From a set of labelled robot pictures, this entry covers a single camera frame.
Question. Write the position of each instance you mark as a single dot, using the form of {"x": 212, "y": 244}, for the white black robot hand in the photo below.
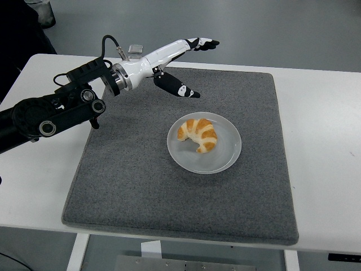
{"x": 158, "y": 55}

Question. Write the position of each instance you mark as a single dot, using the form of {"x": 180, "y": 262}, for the golden croissant bread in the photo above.
{"x": 203, "y": 135}

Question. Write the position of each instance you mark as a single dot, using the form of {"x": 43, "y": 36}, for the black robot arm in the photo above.
{"x": 28, "y": 115}

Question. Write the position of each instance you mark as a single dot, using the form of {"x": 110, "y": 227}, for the round pale grey plate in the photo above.
{"x": 225, "y": 152}

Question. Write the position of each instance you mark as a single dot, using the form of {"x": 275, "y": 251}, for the grey metal plate with screws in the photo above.
{"x": 169, "y": 265}

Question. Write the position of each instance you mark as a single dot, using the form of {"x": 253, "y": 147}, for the small metal floor box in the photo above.
{"x": 135, "y": 48}

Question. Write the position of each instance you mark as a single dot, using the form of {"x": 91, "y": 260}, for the grey mesh waste bin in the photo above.
{"x": 45, "y": 14}

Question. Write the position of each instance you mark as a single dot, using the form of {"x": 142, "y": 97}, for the black bulky object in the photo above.
{"x": 17, "y": 42}

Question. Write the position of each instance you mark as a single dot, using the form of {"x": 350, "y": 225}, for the grey felt table mat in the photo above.
{"x": 169, "y": 203}

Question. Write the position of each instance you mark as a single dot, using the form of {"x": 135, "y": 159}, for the white table leg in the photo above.
{"x": 292, "y": 261}
{"x": 77, "y": 254}

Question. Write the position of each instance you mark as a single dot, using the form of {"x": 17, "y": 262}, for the black table control panel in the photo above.
{"x": 344, "y": 257}

